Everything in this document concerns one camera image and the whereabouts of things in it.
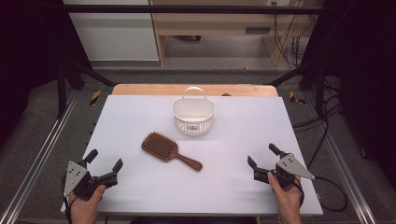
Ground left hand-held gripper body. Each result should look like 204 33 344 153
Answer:
63 159 106 201

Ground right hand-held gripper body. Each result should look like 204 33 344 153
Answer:
253 153 316 189

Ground brown wooden paddle hairbrush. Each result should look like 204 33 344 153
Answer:
140 132 204 172

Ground white plastic perforated basket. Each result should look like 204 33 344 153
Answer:
172 86 216 136

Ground person's left hand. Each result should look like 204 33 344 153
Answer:
67 184 107 224

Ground person's right hand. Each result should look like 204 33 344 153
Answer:
267 171 304 224

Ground white table board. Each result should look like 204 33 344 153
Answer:
60 94 324 217

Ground yellow black tape strip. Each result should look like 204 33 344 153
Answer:
89 90 103 106
288 90 307 105

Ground black metal stand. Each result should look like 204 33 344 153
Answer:
263 59 329 117
56 57 117 119

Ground black curtain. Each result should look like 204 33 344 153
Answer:
0 0 92 148
300 0 396 183

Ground white cabinet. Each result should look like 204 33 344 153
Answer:
62 0 161 62

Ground light wooden desk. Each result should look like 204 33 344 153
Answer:
148 0 325 67

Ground aluminium floor rail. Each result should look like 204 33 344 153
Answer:
0 90 79 224
302 92 378 224

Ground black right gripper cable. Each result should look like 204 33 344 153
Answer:
292 175 348 213

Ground black floor cable bundle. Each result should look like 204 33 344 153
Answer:
291 78 344 171

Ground cables under wooden desk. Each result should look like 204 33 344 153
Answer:
271 0 318 68

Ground black horizontal frame bar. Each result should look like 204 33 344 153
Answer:
62 4 325 15

